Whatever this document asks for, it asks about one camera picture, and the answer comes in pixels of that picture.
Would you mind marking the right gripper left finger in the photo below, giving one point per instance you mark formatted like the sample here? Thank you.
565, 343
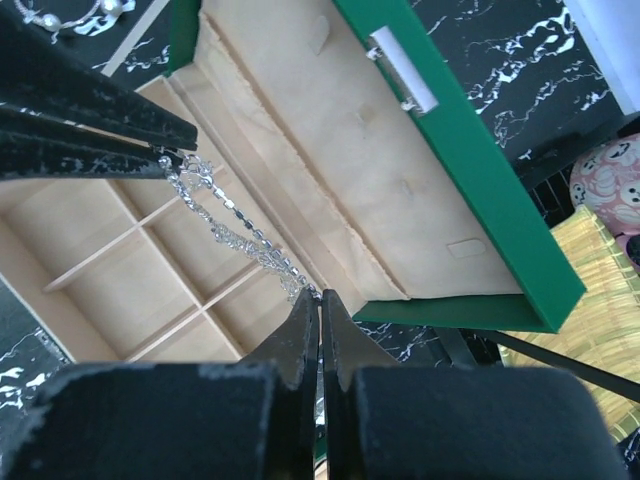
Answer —
252, 419

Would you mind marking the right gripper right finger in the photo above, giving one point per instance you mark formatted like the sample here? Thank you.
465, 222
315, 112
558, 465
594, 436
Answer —
386, 420

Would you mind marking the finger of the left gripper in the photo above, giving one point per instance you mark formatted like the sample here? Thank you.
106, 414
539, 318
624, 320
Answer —
33, 147
36, 75

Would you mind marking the large green jewelry box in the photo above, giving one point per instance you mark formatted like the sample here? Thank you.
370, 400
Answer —
338, 129

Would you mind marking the yellow bamboo mat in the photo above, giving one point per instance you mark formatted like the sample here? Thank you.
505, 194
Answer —
603, 329

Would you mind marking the pink patterned cup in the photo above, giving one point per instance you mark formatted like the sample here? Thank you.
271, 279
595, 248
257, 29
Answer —
606, 180

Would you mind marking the black wire dish rack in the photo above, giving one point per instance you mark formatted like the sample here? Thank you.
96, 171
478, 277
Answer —
451, 347

